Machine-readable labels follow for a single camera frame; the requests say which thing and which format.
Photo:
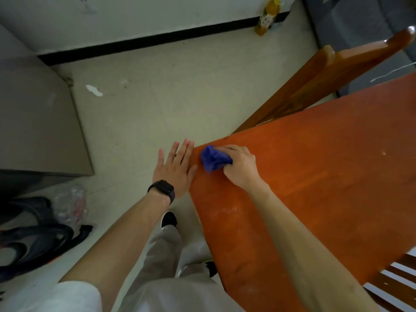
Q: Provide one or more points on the grey trousers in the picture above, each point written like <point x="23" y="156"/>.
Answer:
<point x="169" y="253"/>

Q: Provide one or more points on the clear plastic bag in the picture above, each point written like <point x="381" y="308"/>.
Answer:
<point x="70" y="204"/>

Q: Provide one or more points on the person's left middle finger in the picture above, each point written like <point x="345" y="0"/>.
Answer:
<point x="183" y="150"/>

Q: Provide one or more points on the person's left thumb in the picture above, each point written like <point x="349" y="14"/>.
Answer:
<point x="192" y="173"/>

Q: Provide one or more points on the person's right forearm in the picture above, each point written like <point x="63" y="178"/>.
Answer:
<point x="302" y="253"/>

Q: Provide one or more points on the person's right fingers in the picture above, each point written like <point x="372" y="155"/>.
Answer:
<point x="231" y="150"/>

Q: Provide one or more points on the white shirt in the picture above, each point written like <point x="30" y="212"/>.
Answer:
<point x="74" y="297"/>

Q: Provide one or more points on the yellow drink bottle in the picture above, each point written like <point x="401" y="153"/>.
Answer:
<point x="267" y="16"/>

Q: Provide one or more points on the brown slatted wooden chair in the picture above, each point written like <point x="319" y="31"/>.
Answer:
<point x="395" y="282"/>

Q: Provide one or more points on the white paper scrap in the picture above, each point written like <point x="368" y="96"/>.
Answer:
<point x="94" y="90"/>

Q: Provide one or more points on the blue cleaning cloth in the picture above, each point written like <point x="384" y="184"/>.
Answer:
<point x="213" y="160"/>

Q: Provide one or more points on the person's left little finger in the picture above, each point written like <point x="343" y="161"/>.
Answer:
<point x="161" y="157"/>

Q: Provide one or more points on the grey cabinet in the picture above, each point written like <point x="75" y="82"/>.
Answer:
<point x="35" y="126"/>

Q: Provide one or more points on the grey sofa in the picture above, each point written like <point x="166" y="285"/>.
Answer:
<point x="354" y="22"/>

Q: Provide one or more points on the black smartwatch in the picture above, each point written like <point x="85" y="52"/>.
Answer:
<point x="163" y="189"/>

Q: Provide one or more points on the person's left hand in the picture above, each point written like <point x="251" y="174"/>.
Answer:
<point x="172" y="173"/>

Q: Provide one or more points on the black shoe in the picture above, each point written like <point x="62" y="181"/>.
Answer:
<point x="211" y="269"/>
<point x="169" y="220"/>

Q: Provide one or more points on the person's right hand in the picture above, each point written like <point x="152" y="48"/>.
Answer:
<point x="242" y="170"/>

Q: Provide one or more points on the person's left forearm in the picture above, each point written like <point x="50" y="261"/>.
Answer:
<point x="120" y="243"/>

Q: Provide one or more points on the black bag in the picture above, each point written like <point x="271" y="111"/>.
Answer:
<point x="35" y="243"/>

